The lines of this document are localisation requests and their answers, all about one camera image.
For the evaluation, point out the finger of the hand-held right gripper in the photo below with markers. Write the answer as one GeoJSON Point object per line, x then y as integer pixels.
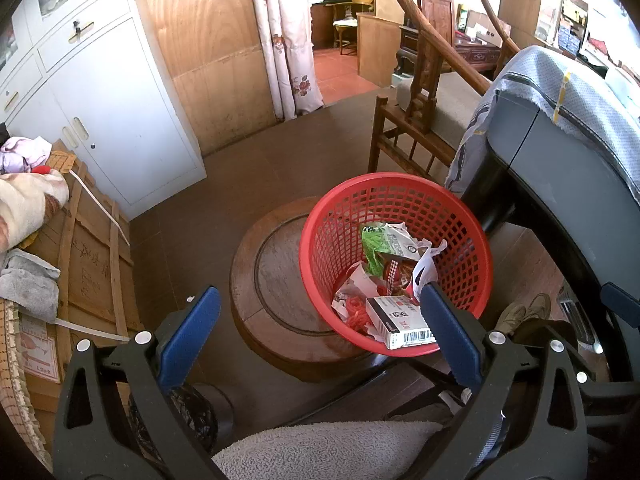
{"type": "Point", "coordinates": [615, 405]}
{"type": "Point", "coordinates": [622, 300]}

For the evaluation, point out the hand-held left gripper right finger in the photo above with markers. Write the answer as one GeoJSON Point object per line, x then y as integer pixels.
{"type": "Point", "coordinates": [450, 335]}

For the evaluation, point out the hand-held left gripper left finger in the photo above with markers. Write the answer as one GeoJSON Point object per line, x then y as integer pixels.
{"type": "Point", "coordinates": [192, 330]}

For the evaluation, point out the white carton with red end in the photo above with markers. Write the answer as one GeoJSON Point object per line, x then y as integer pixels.
{"type": "Point", "coordinates": [395, 325]}

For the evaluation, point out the white plastic bag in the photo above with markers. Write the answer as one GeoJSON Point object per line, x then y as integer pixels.
{"type": "Point", "coordinates": [425, 265]}

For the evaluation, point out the green snack packet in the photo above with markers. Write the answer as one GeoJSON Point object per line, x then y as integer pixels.
{"type": "Point", "coordinates": [377, 247]}

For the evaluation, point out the red plastic mesh basket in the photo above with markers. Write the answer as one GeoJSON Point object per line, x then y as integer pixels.
{"type": "Point", "coordinates": [330, 240]}

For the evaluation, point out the olive green shoe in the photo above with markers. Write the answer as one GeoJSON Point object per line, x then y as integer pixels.
{"type": "Point", "coordinates": [539, 306]}
{"type": "Point", "coordinates": [510, 317]}

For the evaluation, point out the black plastic bag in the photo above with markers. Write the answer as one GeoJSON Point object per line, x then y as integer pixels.
{"type": "Point", "coordinates": [195, 410]}

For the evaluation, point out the round wooden stand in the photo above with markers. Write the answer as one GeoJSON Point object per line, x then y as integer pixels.
{"type": "Point", "coordinates": [280, 285]}

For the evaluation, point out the dark grey oval table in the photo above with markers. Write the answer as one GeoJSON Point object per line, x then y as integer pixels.
{"type": "Point", "coordinates": [560, 175]}

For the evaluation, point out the grey fleece cushion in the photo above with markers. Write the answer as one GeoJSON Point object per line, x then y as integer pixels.
{"type": "Point", "coordinates": [325, 447]}

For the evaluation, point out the grey cloth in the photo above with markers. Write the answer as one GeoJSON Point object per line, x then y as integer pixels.
{"type": "Point", "coordinates": [30, 280]}

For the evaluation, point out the bamboo mat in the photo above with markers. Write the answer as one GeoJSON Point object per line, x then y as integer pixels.
{"type": "Point", "coordinates": [15, 375]}

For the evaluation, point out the blue checked tablecloth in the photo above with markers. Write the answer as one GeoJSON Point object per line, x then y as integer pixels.
{"type": "Point", "coordinates": [590, 110]}

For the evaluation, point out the cream blanket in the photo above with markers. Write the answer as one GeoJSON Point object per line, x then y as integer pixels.
{"type": "Point", "coordinates": [25, 200]}

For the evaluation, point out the white metal cabinet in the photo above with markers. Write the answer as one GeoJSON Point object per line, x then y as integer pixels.
{"type": "Point", "coordinates": [125, 125]}

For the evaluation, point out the grey seat cushion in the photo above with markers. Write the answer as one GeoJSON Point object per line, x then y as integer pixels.
{"type": "Point", "coordinates": [450, 105]}

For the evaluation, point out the pink cloth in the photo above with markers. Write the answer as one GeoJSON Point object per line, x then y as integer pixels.
{"type": "Point", "coordinates": [20, 155]}

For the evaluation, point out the dark wooden side table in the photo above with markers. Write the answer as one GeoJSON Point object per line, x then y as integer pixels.
{"type": "Point", "coordinates": [475, 55]}

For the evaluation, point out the plywood wardrobe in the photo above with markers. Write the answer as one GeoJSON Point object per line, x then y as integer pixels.
{"type": "Point", "coordinates": [377, 50]}

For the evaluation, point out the carved wooden armchair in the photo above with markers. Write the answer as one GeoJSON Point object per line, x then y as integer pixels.
{"type": "Point", "coordinates": [432, 35]}

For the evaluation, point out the pink floral curtain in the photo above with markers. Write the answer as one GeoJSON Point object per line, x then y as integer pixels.
{"type": "Point", "coordinates": [285, 35]}

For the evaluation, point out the green spray can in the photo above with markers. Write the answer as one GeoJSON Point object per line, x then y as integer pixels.
{"type": "Point", "coordinates": [462, 17]}

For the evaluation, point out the yellow wooden chair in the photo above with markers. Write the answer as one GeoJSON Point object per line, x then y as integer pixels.
{"type": "Point", "coordinates": [350, 10]}

